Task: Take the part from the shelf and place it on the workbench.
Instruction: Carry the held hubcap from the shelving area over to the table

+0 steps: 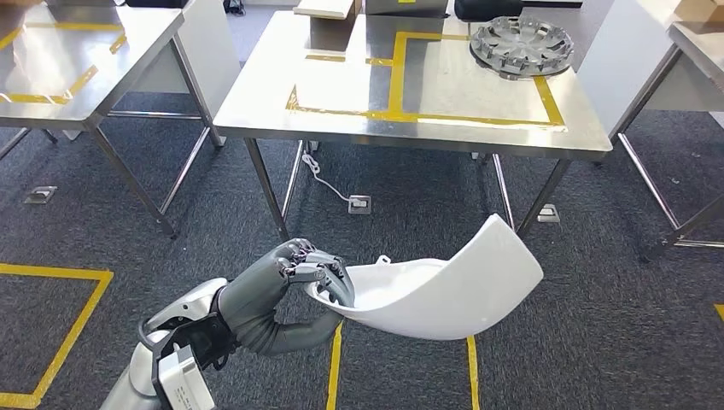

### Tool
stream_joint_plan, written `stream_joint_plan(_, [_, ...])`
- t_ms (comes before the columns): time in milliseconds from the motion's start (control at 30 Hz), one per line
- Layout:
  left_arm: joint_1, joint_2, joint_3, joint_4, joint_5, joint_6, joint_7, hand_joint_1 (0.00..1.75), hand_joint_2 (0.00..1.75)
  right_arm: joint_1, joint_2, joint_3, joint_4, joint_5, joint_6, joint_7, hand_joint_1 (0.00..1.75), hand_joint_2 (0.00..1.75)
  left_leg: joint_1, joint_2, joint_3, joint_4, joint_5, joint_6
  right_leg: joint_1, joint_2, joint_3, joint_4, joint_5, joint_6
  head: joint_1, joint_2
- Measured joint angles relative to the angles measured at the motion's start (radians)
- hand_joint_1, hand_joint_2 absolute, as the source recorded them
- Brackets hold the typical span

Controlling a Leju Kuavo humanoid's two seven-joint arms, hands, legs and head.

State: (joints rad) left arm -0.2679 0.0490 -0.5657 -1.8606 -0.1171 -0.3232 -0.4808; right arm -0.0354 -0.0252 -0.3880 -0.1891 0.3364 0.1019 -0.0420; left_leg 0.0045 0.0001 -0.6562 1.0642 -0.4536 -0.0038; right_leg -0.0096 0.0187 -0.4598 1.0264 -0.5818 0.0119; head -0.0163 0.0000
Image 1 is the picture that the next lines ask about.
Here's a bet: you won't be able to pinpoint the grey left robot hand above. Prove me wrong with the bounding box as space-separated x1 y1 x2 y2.
217 237 356 358

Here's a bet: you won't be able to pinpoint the white curved plastic part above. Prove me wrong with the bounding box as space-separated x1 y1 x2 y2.
303 213 546 343

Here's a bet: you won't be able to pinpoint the stainless steel workbench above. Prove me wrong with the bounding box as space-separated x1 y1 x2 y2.
213 9 614 242

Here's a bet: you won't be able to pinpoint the yellow floor tape square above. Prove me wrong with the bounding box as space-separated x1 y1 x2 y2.
0 261 114 410
324 319 482 410

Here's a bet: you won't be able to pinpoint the white desk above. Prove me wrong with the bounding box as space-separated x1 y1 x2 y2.
130 0 242 149
576 0 724 140

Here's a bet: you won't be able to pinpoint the yellow tape marks on table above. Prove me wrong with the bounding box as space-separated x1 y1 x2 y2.
0 22 128 106

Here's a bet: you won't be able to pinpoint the stainless steel table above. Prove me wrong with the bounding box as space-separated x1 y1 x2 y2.
0 3 227 240
610 22 724 264

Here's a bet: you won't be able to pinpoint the cardboard box with white lid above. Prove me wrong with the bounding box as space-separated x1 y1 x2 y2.
293 0 363 21

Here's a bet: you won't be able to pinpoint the grey laptop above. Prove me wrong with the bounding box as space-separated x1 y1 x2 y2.
365 0 451 18

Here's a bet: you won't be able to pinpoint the silver wheel cover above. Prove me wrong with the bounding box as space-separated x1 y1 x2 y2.
469 15 575 81

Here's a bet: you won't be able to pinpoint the brown cardboard box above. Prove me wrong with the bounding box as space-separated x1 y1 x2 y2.
675 0 724 24

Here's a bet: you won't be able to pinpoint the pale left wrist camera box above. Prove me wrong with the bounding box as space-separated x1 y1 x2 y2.
151 345 217 410

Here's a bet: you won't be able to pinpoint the white power cable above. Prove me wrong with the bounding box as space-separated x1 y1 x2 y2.
301 152 352 203

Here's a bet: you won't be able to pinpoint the black case with strap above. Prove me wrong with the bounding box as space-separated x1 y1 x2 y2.
453 0 524 22

